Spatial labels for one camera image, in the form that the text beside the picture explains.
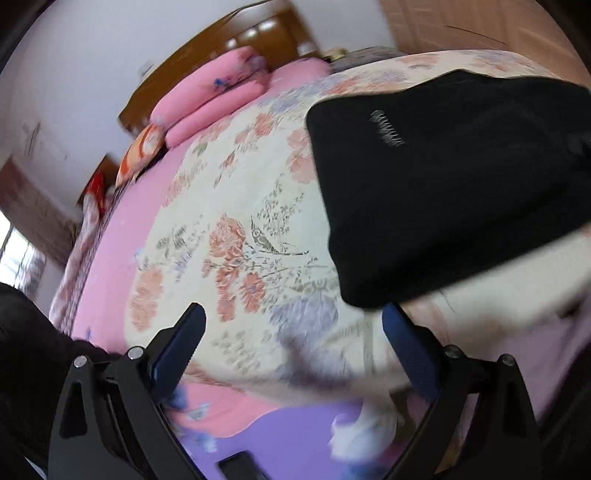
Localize purple mat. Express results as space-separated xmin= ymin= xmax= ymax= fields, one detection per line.
xmin=185 ymin=399 xmax=419 ymax=480

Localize wooden wardrobe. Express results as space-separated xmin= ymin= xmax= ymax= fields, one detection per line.
xmin=379 ymin=0 xmax=570 ymax=80

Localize white air conditioner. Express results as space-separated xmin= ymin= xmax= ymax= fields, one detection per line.
xmin=9 ymin=117 xmax=70 ymax=160

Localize patterned curtain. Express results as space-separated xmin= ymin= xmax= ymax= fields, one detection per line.
xmin=0 ymin=157 xmax=82 ymax=296

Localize black pants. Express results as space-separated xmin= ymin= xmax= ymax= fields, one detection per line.
xmin=306 ymin=69 xmax=591 ymax=309

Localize nightstand with floral cover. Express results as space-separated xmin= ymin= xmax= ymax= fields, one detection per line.
xmin=329 ymin=46 xmax=405 ymax=73

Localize floral blanket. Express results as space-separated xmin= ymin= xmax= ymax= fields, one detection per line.
xmin=124 ymin=48 xmax=591 ymax=400

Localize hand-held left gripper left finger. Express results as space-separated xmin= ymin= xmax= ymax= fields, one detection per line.
xmin=48 ymin=302 xmax=207 ymax=480

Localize floral pink bedding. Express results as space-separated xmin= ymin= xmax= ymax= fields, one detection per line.
xmin=48 ymin=194 xmax=114 ymax=324

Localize folded pink quilt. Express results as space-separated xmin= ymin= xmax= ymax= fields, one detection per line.
xmin=150 ymin=45 xmax=272 ymax=149

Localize orange patterned pillow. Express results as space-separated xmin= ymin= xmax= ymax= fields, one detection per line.
xmin=115 ymin=124 xmax=167 ymax=186

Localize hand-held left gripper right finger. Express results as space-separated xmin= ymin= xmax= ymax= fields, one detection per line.
xmin=382 ymin=302 xmax=540 ymax=480

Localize person's dark clothing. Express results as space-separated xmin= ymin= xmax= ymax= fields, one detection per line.
xmin=0 ymin=282 xmax=122 ymax=480

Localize window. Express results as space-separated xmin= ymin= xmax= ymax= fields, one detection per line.
xmin=0 ymin=212 xmax=29 ymax=278

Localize small wooden bedside cabinet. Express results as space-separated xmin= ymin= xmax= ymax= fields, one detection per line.
xmin=76 ymin=154 xmax=122 ymax=204

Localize white slipper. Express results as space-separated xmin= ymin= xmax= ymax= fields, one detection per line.
xmin=329 ymin=401 xmax=399 ymax=463

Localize red pillow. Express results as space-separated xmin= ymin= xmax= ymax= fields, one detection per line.
xmin=82 ymin=171 xmax=108 ymax=208

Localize pink bed sheet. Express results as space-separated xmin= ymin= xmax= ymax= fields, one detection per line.
xmin=48 ymin=58 xmax=365 ymax=439

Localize wooden headboard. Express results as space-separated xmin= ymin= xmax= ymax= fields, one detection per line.
xmin=117 ymin=0 xmax=320 ymax=137

